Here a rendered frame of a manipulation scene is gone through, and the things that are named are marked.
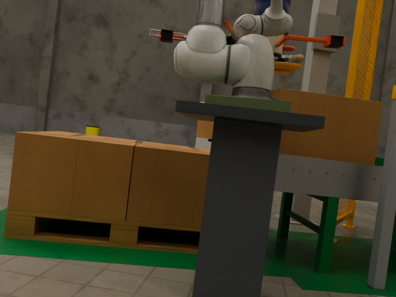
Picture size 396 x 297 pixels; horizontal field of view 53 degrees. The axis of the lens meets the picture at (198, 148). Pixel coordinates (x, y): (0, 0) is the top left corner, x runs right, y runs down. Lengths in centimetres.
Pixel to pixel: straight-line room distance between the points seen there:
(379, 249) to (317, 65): 187
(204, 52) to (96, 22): 1141
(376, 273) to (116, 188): 136
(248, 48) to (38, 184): 127
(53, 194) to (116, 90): 1020
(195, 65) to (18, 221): 125
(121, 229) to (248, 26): 121
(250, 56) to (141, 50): 1077
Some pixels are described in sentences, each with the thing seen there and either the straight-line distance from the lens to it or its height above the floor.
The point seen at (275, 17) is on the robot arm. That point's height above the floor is 125.
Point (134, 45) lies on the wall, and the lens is 1237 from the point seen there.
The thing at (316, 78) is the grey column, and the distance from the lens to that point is 358.
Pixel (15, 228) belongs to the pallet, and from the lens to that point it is 228.
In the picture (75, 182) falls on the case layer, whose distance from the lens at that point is 217.
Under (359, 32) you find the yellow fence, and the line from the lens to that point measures 317.
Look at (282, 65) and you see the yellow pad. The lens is 233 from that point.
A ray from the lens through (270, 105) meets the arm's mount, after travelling 144.
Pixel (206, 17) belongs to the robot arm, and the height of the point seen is 109.
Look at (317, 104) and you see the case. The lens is 231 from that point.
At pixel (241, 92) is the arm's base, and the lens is 155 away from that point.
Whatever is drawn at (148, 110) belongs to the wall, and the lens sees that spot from 1196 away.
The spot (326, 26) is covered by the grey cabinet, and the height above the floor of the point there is 166.
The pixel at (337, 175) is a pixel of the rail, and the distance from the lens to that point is 221.
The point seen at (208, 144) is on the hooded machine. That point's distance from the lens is 1003.
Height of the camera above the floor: 64
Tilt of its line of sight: 2 degrees down
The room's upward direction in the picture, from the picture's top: 7 degrees clockwise
